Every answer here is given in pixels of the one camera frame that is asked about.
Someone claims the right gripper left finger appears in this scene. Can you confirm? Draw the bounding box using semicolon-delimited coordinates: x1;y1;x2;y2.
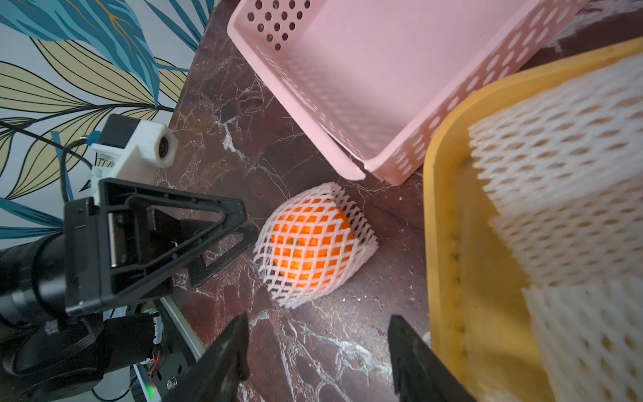
162;313;251;402

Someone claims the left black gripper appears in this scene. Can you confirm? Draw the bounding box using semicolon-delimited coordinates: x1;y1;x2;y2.
64;179;259;317

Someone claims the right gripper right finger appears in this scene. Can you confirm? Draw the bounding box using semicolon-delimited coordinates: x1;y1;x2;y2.
388;315;474;401

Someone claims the netted orange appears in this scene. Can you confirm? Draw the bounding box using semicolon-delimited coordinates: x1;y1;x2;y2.
253;183;379;309

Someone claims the white foam net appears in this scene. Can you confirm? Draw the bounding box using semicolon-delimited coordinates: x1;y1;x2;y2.
469;55;642;215
490;175;642;286
522;277;642;401

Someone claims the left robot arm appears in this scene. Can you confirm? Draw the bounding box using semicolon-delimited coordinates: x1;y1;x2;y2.
1;179;257;401

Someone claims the yellow plastic tub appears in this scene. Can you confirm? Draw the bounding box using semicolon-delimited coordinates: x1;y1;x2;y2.
424;39;642;401

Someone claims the pink perforated basket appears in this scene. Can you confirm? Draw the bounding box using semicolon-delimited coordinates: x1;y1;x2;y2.
227;1;584;185

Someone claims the aluminium front rail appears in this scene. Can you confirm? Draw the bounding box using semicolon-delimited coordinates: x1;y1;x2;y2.
127;296;205;401

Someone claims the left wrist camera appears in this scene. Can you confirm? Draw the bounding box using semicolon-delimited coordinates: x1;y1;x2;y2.
86;114;178;194

